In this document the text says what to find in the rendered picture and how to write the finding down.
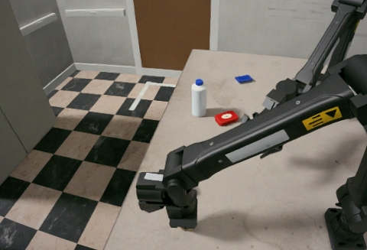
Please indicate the white bottle with blue cap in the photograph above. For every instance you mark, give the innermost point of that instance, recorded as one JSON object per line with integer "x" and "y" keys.
{"x": 199, "y": 98}

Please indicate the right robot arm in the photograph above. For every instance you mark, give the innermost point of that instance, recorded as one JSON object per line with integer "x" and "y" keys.
{"x": 336, "y": 41}

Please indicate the red tin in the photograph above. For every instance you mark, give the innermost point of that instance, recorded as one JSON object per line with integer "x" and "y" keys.
{"x": 226, "y": 118}

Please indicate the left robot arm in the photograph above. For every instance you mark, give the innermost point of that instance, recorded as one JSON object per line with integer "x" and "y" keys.
{"x": 329, "y": 102}

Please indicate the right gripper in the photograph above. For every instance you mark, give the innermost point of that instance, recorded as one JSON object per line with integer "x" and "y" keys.
{"x": 245, "y": 118}

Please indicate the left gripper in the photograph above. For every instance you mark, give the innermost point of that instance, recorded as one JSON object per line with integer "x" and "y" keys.
{"x": 189, "y": 212}

